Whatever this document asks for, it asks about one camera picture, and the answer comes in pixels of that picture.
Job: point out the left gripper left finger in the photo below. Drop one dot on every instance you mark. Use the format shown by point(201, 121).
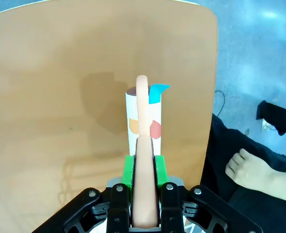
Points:
point(118, 208)

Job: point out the person in black T-shirt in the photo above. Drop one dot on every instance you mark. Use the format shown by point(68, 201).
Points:
point(254, 213)

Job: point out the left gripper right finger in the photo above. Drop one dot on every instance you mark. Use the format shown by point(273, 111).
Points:
point(169, 208)

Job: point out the peach silicone utensil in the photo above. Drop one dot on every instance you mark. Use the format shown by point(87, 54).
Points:
point(144, 174)

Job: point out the person's right hand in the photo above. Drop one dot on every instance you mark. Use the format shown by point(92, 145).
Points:
point(249, 172)

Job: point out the blue paper piece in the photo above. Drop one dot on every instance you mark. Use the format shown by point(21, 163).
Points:
point(154, 94)

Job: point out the white cup with coloured patches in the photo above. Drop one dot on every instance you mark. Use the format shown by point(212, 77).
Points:
point(132, 109)

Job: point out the black equipment base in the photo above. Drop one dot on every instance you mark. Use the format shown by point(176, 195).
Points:
point(278, 119)

